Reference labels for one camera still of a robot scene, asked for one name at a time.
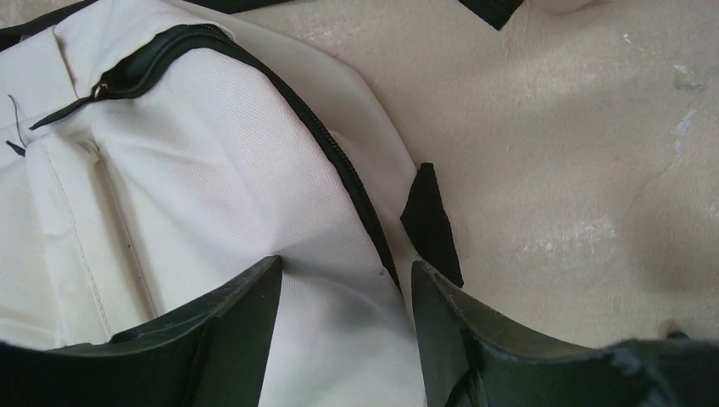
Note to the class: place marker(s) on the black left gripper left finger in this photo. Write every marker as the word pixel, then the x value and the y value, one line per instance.
pixel 212 351

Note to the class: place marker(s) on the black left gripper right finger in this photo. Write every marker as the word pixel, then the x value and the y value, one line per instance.
pixel 471 355

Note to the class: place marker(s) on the beige canvas backpack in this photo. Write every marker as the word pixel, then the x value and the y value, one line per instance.
pixel 153 150

